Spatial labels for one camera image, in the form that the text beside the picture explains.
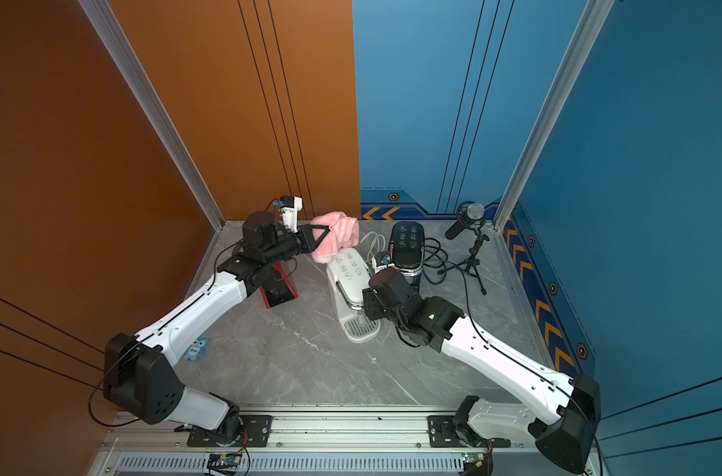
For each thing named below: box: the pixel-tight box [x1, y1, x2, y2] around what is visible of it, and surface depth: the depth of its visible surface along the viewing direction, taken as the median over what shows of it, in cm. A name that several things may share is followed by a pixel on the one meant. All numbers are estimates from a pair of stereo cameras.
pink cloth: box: [310, 211, 361, 264], surface depth 78 cm
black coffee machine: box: [390, 221, 426, 297], surface depth 86 cm
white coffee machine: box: [326, 247, 382, 345], surface depth 80 cm
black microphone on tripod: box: [437, 201, 490, 296], surface depth 93 cm
